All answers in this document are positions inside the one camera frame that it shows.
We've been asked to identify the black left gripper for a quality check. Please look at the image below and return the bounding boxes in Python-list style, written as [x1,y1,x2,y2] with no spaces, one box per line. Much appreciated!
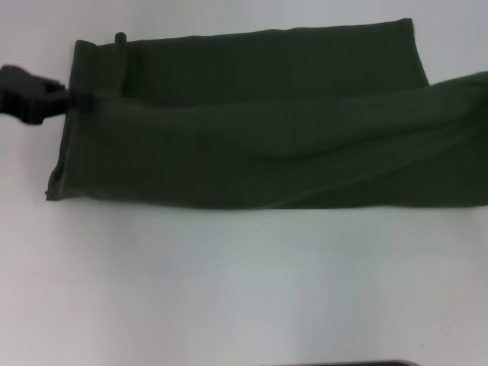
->
[0,63,95,126]

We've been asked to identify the dark green FREE T-shirt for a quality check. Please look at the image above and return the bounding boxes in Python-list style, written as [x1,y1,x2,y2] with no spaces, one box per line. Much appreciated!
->
[44,17,488,211]

